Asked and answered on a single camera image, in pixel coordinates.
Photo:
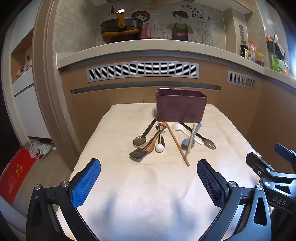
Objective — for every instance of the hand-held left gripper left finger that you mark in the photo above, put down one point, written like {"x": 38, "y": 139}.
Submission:
{"x": 86, "y": 183}

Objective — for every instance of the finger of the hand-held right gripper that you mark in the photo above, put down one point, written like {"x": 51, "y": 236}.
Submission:
{"x": 254, "y": 161}
{"x": 285, "y": 150}

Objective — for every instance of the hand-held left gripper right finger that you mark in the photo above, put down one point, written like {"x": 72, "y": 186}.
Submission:
{"x": 211, "y": 183}

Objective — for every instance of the grey metal spoon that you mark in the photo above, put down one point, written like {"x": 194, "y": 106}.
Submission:
{"x": 187, "y": 143}

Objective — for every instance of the wooden chopstick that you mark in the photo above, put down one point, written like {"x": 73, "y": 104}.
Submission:
{"x": 191, "y": 138}
{"x": 178, "y": 144}

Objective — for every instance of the white ball-ended utensil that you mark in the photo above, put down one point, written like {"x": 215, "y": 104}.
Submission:
{"x": 159, "y": 148}

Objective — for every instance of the white plastic spoon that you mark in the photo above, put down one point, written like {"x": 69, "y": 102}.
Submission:
{"x": 177, "y": 126}

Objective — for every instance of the wooden spoon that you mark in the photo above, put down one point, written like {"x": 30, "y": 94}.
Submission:
{"x": 151, "y": 146}

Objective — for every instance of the maroon plastic utensil holder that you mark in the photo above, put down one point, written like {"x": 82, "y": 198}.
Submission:
{"x": 180, "y": 109}

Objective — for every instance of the white table cloth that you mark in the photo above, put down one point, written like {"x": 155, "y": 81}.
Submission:
{"x": 138, "y": 185}

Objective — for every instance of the cloths on floor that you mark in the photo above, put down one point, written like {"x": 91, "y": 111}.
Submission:
{"x": 40, "y": 149}

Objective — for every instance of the red floor mat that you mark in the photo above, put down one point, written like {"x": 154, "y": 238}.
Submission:
{"x": 13, "y": 173}

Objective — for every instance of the short grey vent grille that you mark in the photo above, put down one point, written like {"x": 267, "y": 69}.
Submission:
{"x": 241, "y": 80}

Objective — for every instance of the wooden cabinet front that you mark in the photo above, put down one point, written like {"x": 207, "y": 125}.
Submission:
{"x": 115, "y": 104}

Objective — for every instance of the green plastic bag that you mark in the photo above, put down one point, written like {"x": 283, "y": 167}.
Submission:
{"x": 277, "y": 64}

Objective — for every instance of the red jar yellow lid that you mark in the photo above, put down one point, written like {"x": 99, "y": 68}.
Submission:
{"x": 259, "y": 60}

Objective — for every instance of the orange-capped bottle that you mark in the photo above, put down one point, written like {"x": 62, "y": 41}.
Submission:
{"x": 252, "y": 49}

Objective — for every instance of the white shelf cabinet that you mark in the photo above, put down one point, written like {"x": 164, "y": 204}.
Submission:
{"x": 25, "y": 92}

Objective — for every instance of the long grey vent grille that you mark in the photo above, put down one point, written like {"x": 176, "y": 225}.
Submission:
{"x": 143, "y": 71}

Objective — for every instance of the shelf clutter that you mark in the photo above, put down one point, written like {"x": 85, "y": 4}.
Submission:
{"x": 23, "y": 68}

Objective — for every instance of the grey stone counter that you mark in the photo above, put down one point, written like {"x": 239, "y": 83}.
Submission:
{"x": 161, "y": 52}

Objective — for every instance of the grey wall slat panel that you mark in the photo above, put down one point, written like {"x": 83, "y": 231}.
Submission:
{"x": 241, "y": 33}

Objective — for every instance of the cartoon wall poster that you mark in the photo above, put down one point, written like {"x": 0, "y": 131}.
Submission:
{"x": 180, "y": 30}

